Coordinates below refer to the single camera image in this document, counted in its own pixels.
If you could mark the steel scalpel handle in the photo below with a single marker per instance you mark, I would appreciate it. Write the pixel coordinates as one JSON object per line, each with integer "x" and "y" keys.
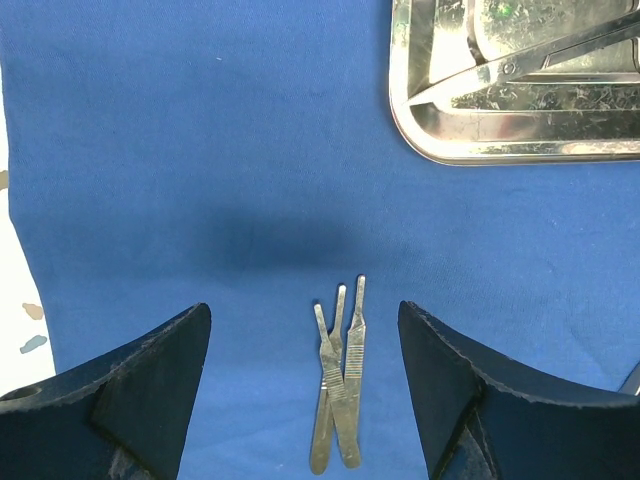
{"x": 332, "y": 373}
{"x": 354, "y": 358}
{"x": 323, "y": 429}

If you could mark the steel surgical scissors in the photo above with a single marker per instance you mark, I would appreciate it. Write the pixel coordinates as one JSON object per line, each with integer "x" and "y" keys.
{"x": 527, "y": 61}

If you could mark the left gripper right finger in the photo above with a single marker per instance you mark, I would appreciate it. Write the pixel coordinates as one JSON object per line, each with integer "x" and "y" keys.
{"x": 483, "y": 415}

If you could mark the steel instrument tray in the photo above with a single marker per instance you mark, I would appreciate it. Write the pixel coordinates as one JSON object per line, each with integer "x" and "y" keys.
{"x": 585, "y": 109}

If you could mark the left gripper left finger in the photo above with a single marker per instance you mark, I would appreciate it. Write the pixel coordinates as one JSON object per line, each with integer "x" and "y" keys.
{"x": 122, "y": 415}

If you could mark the blue surgical cloth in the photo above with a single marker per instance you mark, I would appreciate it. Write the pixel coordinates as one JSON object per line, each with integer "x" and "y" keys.
{"x": 242, "y": 154}

